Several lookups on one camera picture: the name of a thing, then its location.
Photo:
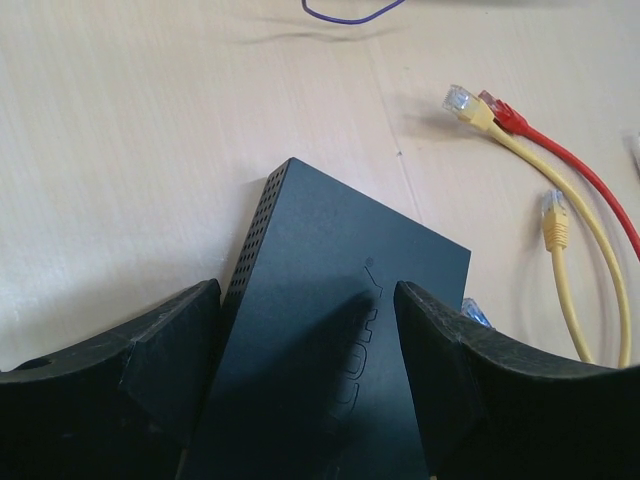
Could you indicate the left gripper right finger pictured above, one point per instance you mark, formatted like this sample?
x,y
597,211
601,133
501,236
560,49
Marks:
x,y
491,407

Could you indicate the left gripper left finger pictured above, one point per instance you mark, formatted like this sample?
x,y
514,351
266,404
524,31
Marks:
x,y
120,405

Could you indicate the black network switch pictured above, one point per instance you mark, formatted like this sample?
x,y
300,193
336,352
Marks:
x,y
309,380

